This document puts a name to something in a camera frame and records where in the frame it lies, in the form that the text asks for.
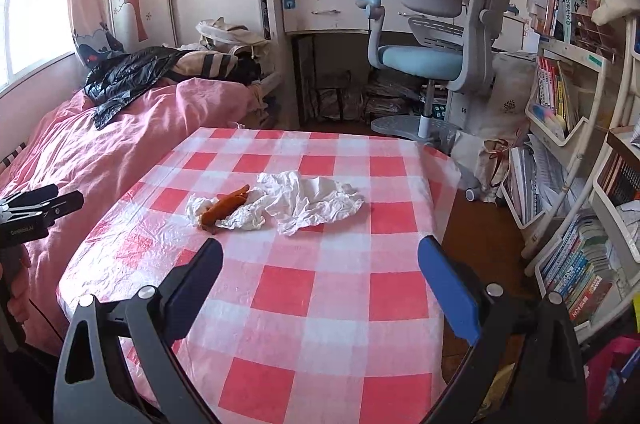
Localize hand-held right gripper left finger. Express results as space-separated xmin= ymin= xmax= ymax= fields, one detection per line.
xmin=52 ymin=237 xmax=224 ymax=424

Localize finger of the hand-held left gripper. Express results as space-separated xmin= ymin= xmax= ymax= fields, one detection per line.
xmin=0 ymin=184 xmax=60 ymax=211
xmin=10 ymin=190 xmax=85 ymax=226

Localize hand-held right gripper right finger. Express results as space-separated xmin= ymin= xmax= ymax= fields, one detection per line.
xmin=415 ymin=235 xmax=588 ymax=424

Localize orange knitted carrot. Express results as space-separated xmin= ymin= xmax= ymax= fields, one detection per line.
xmin=199 ymin=184 xmax=251 ymax=232

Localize white tissue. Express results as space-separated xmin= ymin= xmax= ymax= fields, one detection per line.
xmin=186 ymin=171 xmax=366 ymax=236

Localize pink blanket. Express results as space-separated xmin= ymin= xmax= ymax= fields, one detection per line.
xmin=0 ymin=77 xmax=271 ymax=355

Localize red white checkered tablecloth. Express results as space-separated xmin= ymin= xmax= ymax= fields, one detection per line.
xmin=56 ymin=127 xmax=463 ymax=424

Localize white bag with ribbon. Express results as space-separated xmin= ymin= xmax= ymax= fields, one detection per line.
xmin=452 ymin=131 xmax=516 ymax=205

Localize black jacket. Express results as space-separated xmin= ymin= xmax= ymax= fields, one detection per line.
xmin=82 ymin=46 xmax=188 ymax=130

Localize red plastic bag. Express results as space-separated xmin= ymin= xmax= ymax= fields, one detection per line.
xmin=582 ymin=334 xmax=640 ymax=412

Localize white bookshelf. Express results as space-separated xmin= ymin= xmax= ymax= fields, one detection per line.
xmin=500 ymin=4 xmax=640 ymax=345

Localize white bag with tree print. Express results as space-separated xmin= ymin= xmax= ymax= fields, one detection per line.
xmin=447 ymin=52 xmax=538 ymax=155

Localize window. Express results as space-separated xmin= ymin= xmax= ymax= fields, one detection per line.
xmin=0 ymin=0 xmax=76 ymax=92

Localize beige dark striped cloth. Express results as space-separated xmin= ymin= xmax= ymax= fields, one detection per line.
xmin=170 ymin=49 xmax=266 ymax=88

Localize pile of plastic bags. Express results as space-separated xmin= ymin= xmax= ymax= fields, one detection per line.
xmin=305 ymin=74 xmax=426 ymax=125

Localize white canvas bag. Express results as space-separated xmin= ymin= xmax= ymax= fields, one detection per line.
xmin=195 ymin=17 xmax=273 ymax=55

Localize white desk with drawers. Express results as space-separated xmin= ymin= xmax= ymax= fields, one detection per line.
xmin=260 ymin=0 xmax=531 ymax=130

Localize beige cloth bundle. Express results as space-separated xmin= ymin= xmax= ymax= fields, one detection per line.
xmin=591 ymin=0 xmax=640 ymax=26

